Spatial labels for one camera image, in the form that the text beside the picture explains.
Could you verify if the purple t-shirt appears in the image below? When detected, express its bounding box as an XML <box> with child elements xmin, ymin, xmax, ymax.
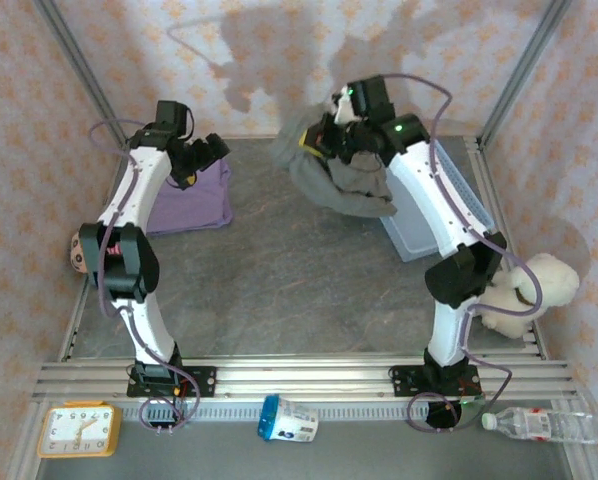
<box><xmin>146</xmin><ymin>158</ymin><xmax>234</xmax><ymax>237</ymax></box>

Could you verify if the grey garment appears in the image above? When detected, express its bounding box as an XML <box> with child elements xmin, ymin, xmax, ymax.
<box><xmin>268</xmin><ymin>99</ymin><xmax>398</xmax><ymax>217</ymax></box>

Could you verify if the light blue plastic basket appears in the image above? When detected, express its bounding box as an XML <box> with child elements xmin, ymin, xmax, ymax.
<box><xmin>381</xmin><ymin>137</ymin><xmax>495</xmax><ymax>264</ymax></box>

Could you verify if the plush doll with striped shirt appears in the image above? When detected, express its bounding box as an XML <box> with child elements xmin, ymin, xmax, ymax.
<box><xmin>69</xmin><ymin>232</ymin><xmax>125</xmax><ymax>275</ymax></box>

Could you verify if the thin aluminium table edge strip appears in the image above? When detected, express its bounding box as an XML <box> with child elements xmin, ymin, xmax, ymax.
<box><xmin>58</xmin><ymin>142</ymin><xmax>130</xmax><ymax>362</ymax></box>

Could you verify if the white fluffy plush toy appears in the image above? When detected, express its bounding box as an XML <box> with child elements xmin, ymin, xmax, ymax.
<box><xmin>478</xmin><ymin>252</ymin><xmax>580</xmax><ymax>339</ymax></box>

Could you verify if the white cup with blue lid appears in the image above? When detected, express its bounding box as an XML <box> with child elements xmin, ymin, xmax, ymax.
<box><xmin>257</xmin><ymin>393</ymin><xmax>320</xmax><ymax>444</ymax></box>

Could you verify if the yellow alarm clock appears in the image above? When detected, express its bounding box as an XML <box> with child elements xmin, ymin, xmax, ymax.
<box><xmin>36</xmin><ymin>402</ymin><xmax>123</xmax><ymax>459</ymax></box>

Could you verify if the clear plastic water bottle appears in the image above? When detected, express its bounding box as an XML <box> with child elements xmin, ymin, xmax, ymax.
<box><xmin>481</xmin><ymin>406</ymin><xmax>598</xmax><ymax>445</ymax></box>

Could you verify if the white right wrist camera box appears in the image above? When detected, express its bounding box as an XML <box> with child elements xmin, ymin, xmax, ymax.
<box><xmin>331</xmin><ymin>92</ymin><xmax>366</xmax><ymax>126</ymax></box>

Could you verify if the aluminium frame post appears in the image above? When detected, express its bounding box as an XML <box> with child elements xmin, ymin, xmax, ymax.
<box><xmin>33</xmin><ymin>0</ymin><xmax>130</xmax><ymax>146</ymax></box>
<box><xmin>478</xmin><ymin>0</ymin><xmax>573</xmax><ymax>146</ymax></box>

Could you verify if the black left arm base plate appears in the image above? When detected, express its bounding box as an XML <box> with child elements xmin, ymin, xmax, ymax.
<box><xmin>126</xmin><ymin>366</ymin><xmax>218</xmax><ymax>399</ymax></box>

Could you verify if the wide aluminium mounting rail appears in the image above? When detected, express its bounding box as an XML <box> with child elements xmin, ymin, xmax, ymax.
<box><xmin>31</xmin><ymin>355</ymin><xmax>580</xmax><ymax>401</ymax></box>

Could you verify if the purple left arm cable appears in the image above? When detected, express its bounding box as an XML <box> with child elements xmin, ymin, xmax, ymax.
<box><xmin>88</xmin><ymin>107</ymin><xmax>203</xmax><ymax>435</ymax></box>

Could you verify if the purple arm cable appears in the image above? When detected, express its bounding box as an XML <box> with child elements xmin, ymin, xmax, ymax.
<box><xmin>88</xmin><ymin>107</ymin><xmax>203</xmax><ymax>435</ymax></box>
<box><xmin>382</xmin><ymin>73</ymin><xmax>548</xmax><ymax>434</ymax></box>

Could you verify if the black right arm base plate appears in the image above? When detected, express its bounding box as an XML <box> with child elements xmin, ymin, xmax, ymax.
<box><xmin>387</xmin><ymin>364</ymin><xmax>480</xmax><ymax>399</ymax></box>

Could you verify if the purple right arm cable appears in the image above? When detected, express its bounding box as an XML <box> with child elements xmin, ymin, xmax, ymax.
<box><xmin>382</xmin><ymin>73</ymin><xmax>548</xmax><ymax>434</ymax></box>

